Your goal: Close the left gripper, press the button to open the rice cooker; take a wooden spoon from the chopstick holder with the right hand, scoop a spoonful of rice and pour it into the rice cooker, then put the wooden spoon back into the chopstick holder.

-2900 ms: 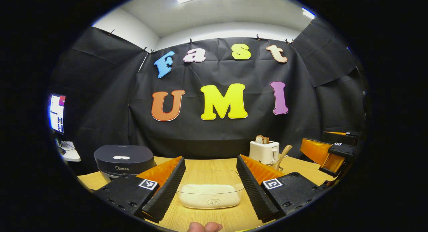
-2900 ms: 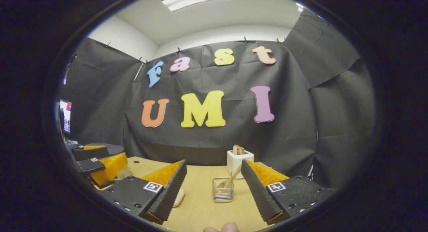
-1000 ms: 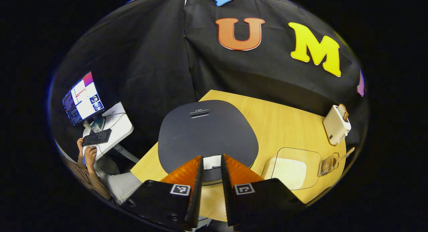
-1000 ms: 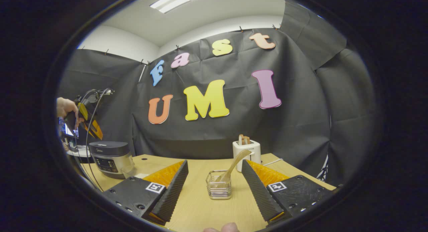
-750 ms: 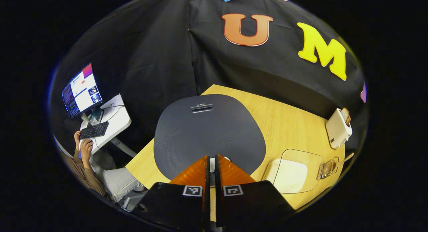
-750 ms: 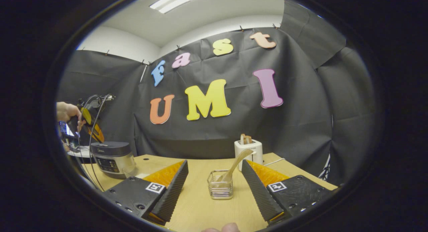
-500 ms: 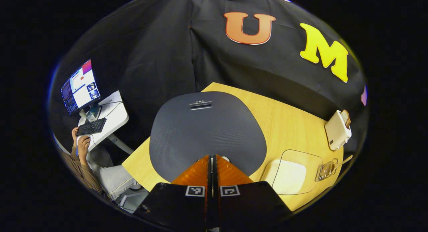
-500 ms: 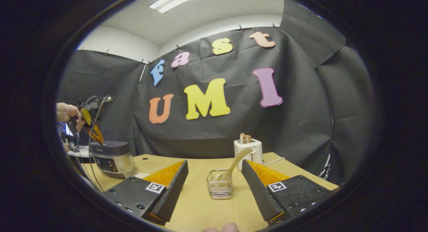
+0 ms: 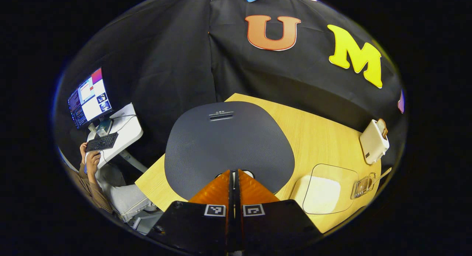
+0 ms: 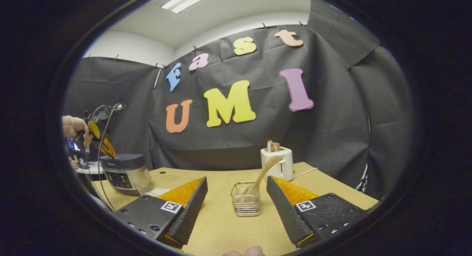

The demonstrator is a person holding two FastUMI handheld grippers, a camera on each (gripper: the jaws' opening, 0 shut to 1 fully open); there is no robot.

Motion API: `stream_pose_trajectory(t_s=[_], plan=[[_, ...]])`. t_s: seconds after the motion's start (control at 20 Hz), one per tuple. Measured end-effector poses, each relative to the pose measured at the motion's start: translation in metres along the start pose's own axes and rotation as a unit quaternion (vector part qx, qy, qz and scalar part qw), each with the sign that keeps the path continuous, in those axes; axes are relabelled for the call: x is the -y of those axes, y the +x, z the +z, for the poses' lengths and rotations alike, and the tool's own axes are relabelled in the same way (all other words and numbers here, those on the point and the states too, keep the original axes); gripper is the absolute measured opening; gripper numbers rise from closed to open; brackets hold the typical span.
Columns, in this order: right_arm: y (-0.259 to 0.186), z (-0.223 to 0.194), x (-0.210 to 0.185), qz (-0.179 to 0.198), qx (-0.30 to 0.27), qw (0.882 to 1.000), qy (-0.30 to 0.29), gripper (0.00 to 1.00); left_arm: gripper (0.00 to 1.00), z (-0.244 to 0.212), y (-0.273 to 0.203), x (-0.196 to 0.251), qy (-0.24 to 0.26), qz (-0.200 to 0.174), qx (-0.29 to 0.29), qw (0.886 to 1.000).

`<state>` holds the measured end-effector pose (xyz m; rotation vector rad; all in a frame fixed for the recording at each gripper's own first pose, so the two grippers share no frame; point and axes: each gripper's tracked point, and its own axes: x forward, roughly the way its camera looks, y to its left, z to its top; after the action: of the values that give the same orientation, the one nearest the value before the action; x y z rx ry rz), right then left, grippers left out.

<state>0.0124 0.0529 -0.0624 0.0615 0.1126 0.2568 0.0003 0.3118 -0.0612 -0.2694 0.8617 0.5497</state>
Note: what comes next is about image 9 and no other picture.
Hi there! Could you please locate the black keyboard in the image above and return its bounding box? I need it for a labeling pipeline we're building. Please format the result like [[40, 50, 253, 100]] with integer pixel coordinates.
[[85, 132, 119, 152]]

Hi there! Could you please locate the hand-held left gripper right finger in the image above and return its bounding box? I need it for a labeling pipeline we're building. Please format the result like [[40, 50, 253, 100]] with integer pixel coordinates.
[[235, 169, 323, 255]]

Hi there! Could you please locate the wooden spoon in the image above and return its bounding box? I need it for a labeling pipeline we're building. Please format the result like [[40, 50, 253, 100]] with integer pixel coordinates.
[[369, 167, 392, 187]]

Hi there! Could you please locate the clear wire chopstick holder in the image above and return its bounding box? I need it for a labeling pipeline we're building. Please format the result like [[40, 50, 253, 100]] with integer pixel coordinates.
[[351, 172, 377, 200]]

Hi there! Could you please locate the computer monitor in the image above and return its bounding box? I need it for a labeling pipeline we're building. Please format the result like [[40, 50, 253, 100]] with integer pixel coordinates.
[[67, 67, 112, 129]]

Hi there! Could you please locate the small teal box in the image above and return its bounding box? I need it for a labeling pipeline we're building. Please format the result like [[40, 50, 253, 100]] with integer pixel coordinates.
[[96, 120, 113, 137]]

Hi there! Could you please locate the dark grey rice cooker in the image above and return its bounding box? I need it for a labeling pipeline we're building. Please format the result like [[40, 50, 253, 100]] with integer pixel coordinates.
[[164, 101, 295, 201]]

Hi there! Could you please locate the white toaster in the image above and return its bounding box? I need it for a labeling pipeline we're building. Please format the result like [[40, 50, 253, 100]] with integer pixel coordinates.
[[360, 120, 390, 165]]

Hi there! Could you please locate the white side table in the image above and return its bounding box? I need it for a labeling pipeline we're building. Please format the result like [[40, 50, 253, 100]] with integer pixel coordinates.
[[86, 103, 148, 173]]

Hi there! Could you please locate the clear plastic container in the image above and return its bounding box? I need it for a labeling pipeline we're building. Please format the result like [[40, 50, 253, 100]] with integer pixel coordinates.
[[289, 164, 360, 215]]

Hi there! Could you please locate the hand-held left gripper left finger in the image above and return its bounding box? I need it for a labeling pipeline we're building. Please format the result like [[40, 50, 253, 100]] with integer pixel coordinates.
[[147, 169, 232, 255]]

